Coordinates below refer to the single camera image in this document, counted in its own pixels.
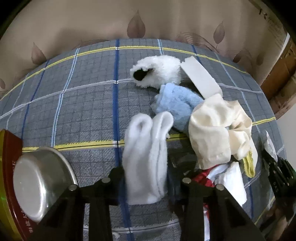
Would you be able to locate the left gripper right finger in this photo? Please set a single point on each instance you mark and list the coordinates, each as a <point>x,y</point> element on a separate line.
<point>227,219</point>

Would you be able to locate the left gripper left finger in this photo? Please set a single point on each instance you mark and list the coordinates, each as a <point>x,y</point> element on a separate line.
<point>64,220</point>

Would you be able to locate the yellow-edged white dishcloth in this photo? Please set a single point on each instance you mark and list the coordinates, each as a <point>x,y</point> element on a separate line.
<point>250,161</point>

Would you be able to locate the red white printed cloth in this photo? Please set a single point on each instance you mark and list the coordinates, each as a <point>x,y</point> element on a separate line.
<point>229,175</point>

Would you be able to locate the cream satin scrunchie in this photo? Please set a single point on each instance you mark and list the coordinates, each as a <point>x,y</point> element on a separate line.
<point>218,130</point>

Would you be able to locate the white sock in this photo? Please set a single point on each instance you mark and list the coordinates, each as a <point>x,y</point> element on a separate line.
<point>145,158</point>

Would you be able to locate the light blue towel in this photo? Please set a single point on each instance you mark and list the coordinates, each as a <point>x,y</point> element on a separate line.
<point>179,101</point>

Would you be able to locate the clear plastic bag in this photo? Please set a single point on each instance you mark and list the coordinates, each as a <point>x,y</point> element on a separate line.
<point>269,146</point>

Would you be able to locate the white fluffy plush toy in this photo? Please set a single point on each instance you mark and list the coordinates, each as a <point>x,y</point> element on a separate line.
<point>155,71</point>

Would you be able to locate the stainless steel bowl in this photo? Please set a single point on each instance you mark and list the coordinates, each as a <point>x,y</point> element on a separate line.
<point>39,178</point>

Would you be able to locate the gold red tin box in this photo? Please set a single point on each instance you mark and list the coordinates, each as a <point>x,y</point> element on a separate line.
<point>14,222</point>

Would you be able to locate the brown wooden door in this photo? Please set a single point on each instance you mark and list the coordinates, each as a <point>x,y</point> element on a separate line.
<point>279,86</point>

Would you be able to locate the white sponge block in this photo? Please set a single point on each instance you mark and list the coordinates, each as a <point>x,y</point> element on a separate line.
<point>201,78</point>

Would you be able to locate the grey plaid tablecloth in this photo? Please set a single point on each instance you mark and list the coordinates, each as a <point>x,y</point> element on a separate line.
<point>81,102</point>

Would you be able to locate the beige leaf-print curtain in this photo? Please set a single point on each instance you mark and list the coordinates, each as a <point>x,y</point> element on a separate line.
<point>247,32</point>

